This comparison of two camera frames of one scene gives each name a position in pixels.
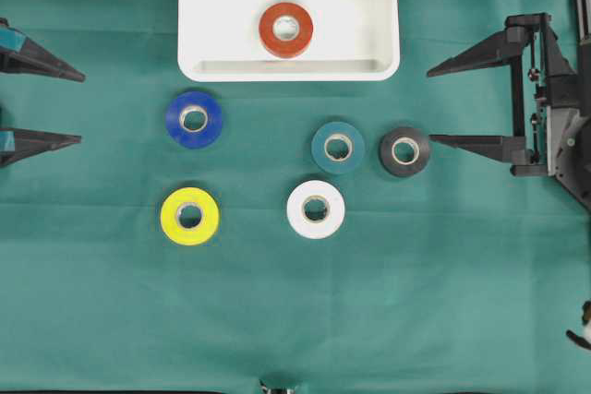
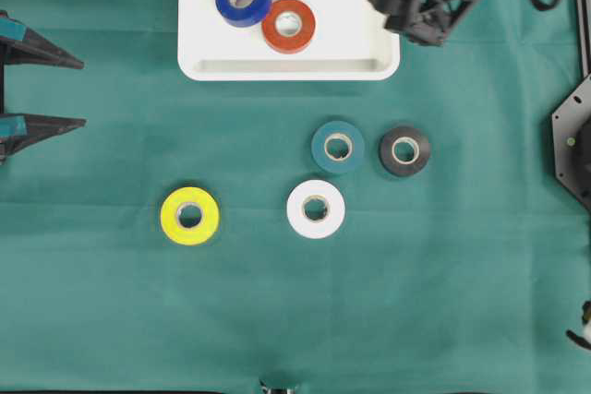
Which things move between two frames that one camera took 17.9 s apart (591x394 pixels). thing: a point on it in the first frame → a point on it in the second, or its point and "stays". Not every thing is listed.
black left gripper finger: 17,145 → 19,132
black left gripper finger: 18,53 → 20,44
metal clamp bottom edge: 277,389 stays
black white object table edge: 585,317 stays
